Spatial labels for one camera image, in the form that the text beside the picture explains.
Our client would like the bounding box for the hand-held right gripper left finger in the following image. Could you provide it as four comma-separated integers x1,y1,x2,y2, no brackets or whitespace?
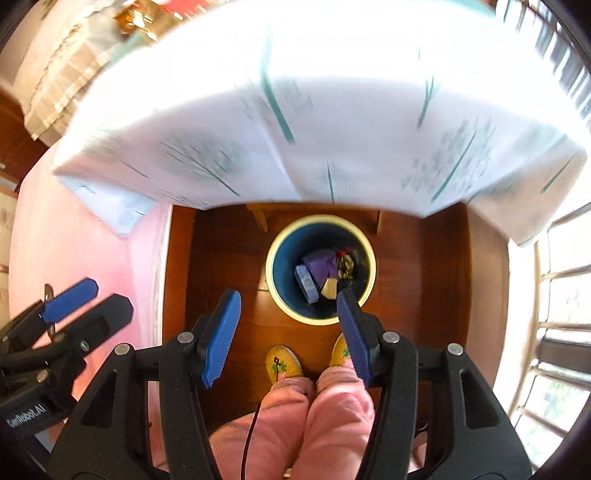
46,290,242,480

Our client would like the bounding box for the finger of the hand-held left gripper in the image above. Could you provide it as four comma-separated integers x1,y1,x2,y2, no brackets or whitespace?
0,294,134,393
0,278,99,344

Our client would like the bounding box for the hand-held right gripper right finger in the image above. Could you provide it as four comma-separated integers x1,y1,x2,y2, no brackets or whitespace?
337,289,536,480

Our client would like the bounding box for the black gold wrapper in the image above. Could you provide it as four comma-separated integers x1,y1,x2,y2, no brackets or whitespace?
336,249,358,282

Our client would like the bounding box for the blue box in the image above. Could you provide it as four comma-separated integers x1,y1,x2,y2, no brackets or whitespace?
294,264,320,304

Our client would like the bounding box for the purple plastic bag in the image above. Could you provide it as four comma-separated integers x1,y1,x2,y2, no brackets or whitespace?
302,249,340,287

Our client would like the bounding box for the blue waste bin cream rim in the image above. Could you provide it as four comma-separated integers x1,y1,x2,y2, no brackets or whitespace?
265,215,376,326

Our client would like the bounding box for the red gold snack bag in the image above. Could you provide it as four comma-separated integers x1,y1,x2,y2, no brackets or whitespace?
113,0,199,35

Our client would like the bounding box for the person's right leg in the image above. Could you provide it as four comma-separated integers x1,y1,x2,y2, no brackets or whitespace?
295,364,377,480

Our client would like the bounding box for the person's leg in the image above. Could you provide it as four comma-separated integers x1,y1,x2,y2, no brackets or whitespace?
295,364,377,480
210,376,310,480

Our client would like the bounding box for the person's left leg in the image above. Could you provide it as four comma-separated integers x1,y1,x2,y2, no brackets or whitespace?
210,376,310,480

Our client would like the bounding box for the wooden door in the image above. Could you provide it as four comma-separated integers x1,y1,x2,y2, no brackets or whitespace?
0,88,51,195

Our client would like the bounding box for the metal window grille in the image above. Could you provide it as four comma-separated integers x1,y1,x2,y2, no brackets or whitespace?
508,0,591,462

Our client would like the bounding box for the white lace cloth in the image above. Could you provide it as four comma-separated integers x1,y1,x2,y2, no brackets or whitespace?
18,0,125,139

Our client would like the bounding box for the tree-print tablecloth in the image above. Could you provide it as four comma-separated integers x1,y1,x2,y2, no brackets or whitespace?
51,0,589,245

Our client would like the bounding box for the black cable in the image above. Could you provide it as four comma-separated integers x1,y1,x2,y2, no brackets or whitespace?
240,392,269,480

